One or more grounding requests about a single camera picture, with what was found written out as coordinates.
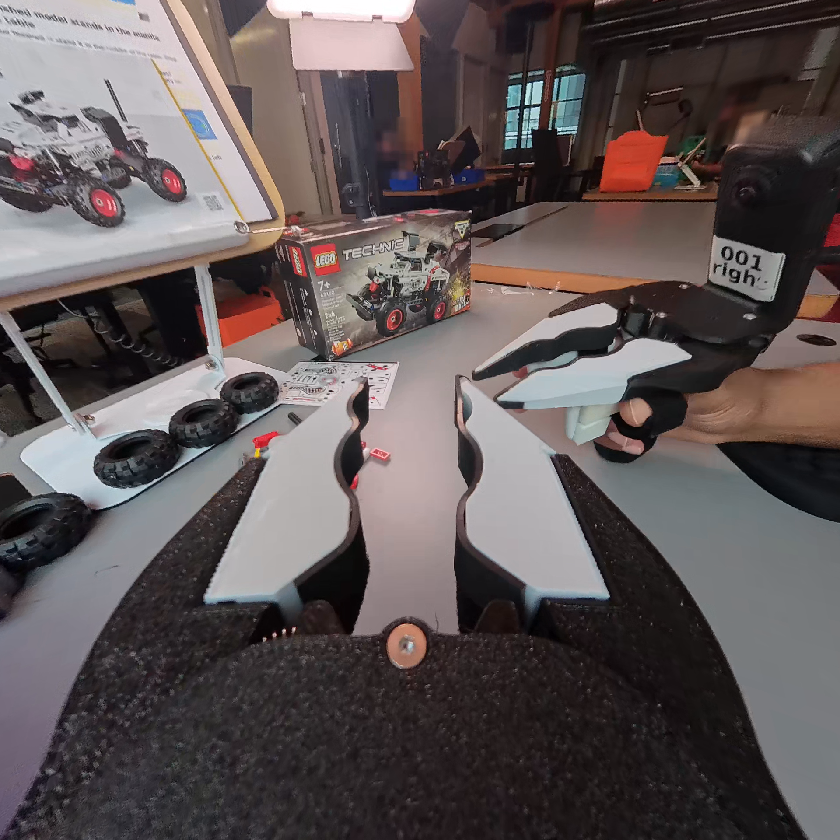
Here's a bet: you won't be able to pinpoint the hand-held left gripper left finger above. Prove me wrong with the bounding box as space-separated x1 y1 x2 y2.
203 377 370 605

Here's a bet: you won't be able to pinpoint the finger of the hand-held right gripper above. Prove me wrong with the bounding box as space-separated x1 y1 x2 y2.
472 298 627 383
494 338 694 448

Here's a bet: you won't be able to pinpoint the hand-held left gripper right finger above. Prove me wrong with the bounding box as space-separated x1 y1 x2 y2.
455 375 612 610

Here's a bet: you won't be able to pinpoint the person's right forearm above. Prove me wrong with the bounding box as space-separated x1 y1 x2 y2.
774 360 840 451

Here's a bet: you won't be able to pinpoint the grey desk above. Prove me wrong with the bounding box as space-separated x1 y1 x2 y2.
0 279 840 840

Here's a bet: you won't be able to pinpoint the person's right hand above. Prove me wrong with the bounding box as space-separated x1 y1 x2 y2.
605 364 780 455

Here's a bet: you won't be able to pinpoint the small red LEGO pieces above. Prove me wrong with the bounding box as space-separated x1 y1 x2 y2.
251 410 393 492

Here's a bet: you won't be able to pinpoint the large white work table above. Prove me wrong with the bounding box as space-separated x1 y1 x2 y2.
471 199 840 317

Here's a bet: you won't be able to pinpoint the black rubber toy tire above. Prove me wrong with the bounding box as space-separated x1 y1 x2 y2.
92 429 182 489
168 398 240 450
219 371 280 415
0 493 93 572

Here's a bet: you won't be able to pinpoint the printed sticker sheet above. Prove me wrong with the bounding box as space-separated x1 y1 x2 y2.
278 359 402 412

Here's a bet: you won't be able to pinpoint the orange bag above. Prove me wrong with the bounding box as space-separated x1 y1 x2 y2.
600 130 671 193

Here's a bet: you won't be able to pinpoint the orange crate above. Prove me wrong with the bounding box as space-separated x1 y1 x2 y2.
213 291 284 349

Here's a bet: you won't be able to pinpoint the toy truck set box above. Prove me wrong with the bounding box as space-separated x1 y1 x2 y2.
273 208 475 362

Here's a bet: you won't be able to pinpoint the paned window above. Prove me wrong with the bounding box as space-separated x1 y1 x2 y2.
504 65 589 152

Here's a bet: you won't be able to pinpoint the wooden book stand white base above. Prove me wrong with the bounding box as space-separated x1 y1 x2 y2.
0 0 290 512

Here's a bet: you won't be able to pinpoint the studio light panel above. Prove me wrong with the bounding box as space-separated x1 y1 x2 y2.
265 0 418 72

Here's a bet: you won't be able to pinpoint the white instruction sheet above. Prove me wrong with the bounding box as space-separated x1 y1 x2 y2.
0 0 278 228

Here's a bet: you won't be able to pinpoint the black coiled cable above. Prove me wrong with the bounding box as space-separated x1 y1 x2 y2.
97 314 186 370

